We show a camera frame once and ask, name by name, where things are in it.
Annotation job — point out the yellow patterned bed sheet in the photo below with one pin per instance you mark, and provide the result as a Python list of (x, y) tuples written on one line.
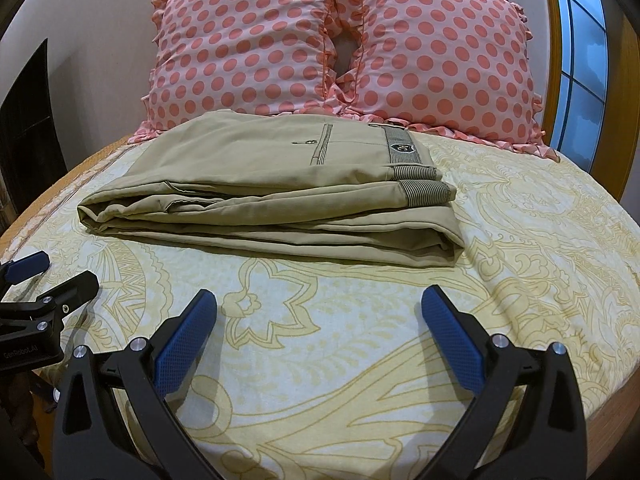
[(350, 340)]

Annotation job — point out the dark wall panel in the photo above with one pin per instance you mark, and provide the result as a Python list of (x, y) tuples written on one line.
[(30, 130)]

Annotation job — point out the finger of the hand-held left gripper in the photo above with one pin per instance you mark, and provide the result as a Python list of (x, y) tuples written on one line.
[(27, 265), (75, 290)]

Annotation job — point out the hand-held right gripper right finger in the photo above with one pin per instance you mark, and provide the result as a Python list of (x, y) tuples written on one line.
[(452, 345)]

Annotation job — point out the khaki pants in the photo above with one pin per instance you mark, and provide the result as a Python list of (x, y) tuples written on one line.
[(260, 185)]

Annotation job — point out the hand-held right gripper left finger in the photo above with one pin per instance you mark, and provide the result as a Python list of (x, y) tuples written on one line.
[(186, 347)]

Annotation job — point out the wooden framed window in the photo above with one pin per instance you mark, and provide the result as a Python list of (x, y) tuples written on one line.
[(580, 60)]

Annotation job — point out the pink polka dot pillow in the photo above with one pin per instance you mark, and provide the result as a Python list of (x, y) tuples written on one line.
[(240, 40), (440, 55)]

